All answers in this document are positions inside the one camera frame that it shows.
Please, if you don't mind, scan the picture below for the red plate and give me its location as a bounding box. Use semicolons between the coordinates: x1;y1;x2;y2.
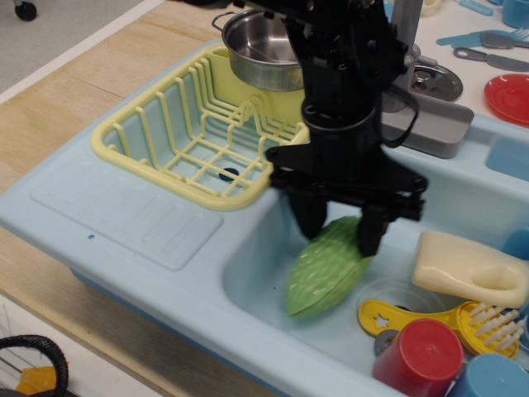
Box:
484;74;528;127

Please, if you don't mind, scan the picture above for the yellow dish brush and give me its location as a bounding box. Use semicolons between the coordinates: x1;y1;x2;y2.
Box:
358;299;526;359

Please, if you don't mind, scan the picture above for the blue cup in sink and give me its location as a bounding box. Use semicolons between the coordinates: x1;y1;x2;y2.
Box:
447;354;528;397

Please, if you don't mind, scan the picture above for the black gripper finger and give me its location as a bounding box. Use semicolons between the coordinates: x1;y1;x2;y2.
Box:
357;204;390;257
288;192;328;239

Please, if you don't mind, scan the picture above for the black cable loop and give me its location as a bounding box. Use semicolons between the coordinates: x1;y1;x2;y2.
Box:
0;335;69;397

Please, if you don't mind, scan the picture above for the yellow dish drying rack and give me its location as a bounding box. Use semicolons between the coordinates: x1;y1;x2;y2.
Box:
91;42;308;211

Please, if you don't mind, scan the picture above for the grey toy knife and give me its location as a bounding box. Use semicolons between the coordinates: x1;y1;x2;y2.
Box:
453;47;528;73

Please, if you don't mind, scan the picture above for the blue toy utensil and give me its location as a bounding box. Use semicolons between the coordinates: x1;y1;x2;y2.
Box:
436;30;509;47

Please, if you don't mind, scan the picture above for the grey toy faucet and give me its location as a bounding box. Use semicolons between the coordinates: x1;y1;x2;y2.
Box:
382;1;474;158

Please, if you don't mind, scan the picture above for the blue cup right edge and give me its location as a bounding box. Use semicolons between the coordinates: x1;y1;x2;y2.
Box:
501;227;529;261

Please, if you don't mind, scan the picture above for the black caster wheel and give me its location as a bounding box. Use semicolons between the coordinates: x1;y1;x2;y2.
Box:
13;0;37;22

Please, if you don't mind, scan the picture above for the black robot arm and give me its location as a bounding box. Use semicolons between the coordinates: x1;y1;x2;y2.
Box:
250;1;427;256

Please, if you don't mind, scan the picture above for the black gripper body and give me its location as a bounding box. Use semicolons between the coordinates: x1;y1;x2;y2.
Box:
266;106;427;220

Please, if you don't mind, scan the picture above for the green bumpy squash toy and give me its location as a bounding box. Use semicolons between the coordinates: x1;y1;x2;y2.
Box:
284;216;373;318

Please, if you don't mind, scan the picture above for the stainless steel pot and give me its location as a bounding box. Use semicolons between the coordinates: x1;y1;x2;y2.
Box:
212;9;303;92

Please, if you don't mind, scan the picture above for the cream plastic bottle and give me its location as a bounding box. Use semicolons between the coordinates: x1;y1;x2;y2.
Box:
412;231;528;309

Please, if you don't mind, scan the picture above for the grey toy spatula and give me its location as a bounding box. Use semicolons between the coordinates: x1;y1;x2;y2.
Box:
481;32;529;49

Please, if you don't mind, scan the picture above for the light blue toy sink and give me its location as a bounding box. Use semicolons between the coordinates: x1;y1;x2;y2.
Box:
0;40;529;397

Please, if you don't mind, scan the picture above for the red cup in sink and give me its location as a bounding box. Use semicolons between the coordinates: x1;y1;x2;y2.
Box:
372;319;464;396

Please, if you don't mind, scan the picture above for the yellow tape piece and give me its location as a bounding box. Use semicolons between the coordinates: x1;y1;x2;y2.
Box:
15;366;57;396

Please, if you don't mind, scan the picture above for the blue cup top right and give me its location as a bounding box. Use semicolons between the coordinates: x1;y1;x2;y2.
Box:
502;0;529;28

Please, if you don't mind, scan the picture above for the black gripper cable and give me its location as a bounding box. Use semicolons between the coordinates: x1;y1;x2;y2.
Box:
379;88;419;149

